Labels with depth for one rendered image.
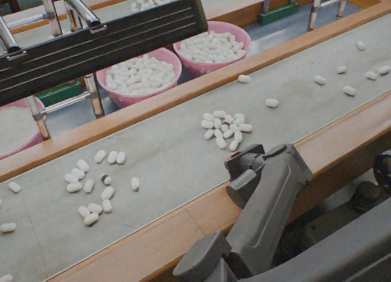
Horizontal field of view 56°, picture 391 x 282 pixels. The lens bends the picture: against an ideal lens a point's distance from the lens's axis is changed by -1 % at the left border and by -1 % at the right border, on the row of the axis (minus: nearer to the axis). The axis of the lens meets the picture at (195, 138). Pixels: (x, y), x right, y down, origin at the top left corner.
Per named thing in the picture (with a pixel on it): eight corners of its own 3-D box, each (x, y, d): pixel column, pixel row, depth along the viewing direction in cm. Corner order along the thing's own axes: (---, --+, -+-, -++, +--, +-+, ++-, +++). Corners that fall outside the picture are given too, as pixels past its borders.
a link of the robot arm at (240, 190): (314, 180, 69) (288, 141, 69) (270, 218, 65) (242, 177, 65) (281, 184, 80) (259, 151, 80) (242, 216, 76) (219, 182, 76)
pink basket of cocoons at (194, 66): (264, 69, 132) (267, 46, 125) (201, 97, 122) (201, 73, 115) (219, 36, 147) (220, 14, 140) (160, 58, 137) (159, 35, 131)
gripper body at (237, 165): (222, 161, 83) (239, 164, 77) (257, 142, 87) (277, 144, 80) (231, 187, 85) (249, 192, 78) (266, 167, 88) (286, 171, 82)
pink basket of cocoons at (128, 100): (198, 85, 126) (198, 61, 119) (146, 131, 111) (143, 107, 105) (138, 59, 137) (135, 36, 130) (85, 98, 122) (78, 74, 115)
